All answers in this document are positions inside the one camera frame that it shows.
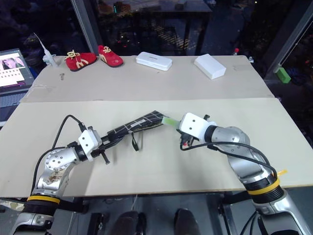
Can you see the green highlighter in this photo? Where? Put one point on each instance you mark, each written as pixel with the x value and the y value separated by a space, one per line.
pixel 170 121

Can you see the brown cardboard sheet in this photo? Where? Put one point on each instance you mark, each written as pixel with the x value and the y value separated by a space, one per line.
pixel 146 83

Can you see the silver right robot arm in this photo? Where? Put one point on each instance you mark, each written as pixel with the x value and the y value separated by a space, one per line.
pixel 247 161

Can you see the dark rounded robot foot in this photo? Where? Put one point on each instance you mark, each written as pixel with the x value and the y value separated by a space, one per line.
pixel 185 221
pixel 129 222

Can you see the red shoe with yellow laces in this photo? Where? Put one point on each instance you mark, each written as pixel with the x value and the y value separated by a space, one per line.
pixel 110 56
pixel 80 60

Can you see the white flat pencil case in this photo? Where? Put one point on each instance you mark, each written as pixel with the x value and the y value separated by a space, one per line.
pixel 154 61

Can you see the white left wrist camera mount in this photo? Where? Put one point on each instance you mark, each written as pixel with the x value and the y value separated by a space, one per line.
pixel 87 141

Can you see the green block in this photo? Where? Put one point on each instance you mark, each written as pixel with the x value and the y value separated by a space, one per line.
pixel 283 74

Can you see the black white-grid zip pouch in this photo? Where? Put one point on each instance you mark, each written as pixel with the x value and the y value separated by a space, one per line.
pixel 139 123

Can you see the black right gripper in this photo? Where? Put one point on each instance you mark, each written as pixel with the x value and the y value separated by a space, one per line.
pixel 187 140

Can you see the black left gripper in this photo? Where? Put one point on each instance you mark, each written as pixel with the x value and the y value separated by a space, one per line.
pixel 105 142

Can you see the white rectangular box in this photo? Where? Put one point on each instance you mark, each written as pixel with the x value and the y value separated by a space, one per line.
pixel 210 66

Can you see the laptop with lit screen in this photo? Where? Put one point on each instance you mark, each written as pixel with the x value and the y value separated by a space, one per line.
pixel 12 71

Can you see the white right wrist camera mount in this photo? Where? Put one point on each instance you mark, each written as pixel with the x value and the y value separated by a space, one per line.
pixel 193 124

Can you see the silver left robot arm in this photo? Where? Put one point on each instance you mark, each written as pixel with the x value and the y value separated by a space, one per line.
pixel 56 161

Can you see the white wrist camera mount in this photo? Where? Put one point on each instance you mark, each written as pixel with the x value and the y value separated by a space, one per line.
pixel 193 124
pixel 87 141

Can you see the red-capped bottle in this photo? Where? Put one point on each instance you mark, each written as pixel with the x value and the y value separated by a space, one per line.
pixel 236 51

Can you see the yellow plastic tag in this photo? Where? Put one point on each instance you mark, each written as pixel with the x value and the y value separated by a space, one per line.
pixel 281 172

